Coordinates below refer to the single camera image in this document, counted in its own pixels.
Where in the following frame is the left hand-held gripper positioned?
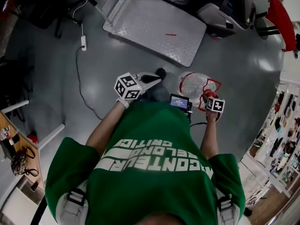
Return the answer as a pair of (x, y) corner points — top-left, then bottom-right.
(114, 71), (163, 101)

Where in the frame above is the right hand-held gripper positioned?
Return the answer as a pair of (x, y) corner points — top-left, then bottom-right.
(205, 97), (226, 123)

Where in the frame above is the clear water jug red cap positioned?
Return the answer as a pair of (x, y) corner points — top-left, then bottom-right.
(177, 71), (222, 113)

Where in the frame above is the grey platform trolley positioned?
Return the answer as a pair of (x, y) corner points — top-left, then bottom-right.
(84, 0), (208, 68)

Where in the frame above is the person's right forearm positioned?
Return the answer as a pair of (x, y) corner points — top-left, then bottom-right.
(199, 116), (220, 160)

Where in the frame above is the person's left forearm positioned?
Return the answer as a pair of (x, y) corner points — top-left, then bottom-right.
(85, 101), (129, 151)

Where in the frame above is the black shoe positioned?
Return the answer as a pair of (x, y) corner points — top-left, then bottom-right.
(155, 67), (167, 81)

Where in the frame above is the blue jeans leg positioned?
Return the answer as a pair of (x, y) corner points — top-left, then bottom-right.
(142, 78), (172, 103)

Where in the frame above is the small black monitor screen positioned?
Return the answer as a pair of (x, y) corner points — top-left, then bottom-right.
(169, 93), (194, 113)

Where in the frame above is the cluttered white shelving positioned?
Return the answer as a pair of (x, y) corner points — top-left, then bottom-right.
(246, 78), (300, 197)

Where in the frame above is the grey floor scrubber machine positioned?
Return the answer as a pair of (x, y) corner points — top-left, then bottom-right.
(196, 0), (256, 40)

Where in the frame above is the green shirt person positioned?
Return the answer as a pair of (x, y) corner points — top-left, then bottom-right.
(45, 101), (247, 225)

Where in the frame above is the round table red cloth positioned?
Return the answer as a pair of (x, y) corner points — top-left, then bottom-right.
(264, 0), (297, 54)

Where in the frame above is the black office chair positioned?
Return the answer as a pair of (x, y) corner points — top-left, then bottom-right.
(14, 0), (88, 40)
(0, 55), (35, 124)

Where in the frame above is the small red bin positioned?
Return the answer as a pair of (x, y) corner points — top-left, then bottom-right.
(27, 132), (38, 145)

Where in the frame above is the light wooden desk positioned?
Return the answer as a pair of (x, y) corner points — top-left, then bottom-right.
(0, 99), (66, 192)

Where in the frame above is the white bottle red cap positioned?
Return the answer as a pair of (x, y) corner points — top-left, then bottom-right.
(0, 125), (13, 141)

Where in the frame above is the black monitor cable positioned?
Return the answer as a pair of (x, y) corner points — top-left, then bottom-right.
(188, 111), (208, 129)

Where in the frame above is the white wrist strap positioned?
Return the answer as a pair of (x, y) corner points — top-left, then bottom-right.
(116, 97), (130, 109)

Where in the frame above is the black power cable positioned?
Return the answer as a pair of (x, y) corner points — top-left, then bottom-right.
(75, 46), (103, 121)

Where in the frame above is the thin white cable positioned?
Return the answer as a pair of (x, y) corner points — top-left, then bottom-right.
(72, 0), (89, 38)

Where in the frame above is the grey harness strap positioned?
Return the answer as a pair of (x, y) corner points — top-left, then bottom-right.
(215, 194), (235, 225)
(57, 187), (89, 225)

